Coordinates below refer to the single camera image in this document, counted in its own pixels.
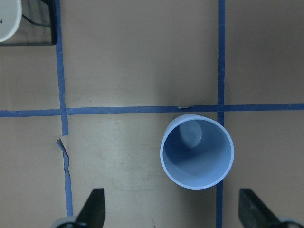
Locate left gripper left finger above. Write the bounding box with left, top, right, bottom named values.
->
left=52, top=188, right=106, bottom=228

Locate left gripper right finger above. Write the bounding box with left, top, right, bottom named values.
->
left=238, top=188, right=302, bottom=228

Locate blue plastic cup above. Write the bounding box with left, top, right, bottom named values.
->
left=160, top=114, right=235, bottom=190

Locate white mug right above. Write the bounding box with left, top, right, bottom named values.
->
left=0, top=0, right=22, bottom=42

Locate black wire mug rack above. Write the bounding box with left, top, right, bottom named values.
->
left=0, top=0, right=57, bottom=46

